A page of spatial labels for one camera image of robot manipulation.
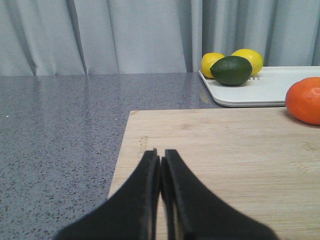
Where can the grey curtain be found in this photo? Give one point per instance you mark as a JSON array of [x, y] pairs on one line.
[[97, 37]]

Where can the green lime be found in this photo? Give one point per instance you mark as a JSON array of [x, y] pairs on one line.
[[231, 70]]

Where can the yellow lemon left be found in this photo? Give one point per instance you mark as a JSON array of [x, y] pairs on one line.
[[208, 60]]

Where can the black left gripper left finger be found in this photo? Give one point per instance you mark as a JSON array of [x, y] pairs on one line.
[[129, 214]]

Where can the yellow lemon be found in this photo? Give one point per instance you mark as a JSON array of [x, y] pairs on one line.
[[208, 60], [255, 58]]

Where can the wooden cutting board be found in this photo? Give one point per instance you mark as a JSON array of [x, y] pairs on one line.
[[261, 161]]

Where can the orange mandarin fruit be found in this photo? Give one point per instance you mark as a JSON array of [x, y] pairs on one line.
[[302, 100]]

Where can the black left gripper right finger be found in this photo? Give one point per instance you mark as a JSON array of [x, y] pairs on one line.
[[193, 212]]

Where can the white rectangular tray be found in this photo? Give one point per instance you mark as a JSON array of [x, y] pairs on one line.
[[266, 89]]

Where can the yellow lemon right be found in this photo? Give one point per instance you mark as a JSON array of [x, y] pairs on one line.
[[255, 58]]

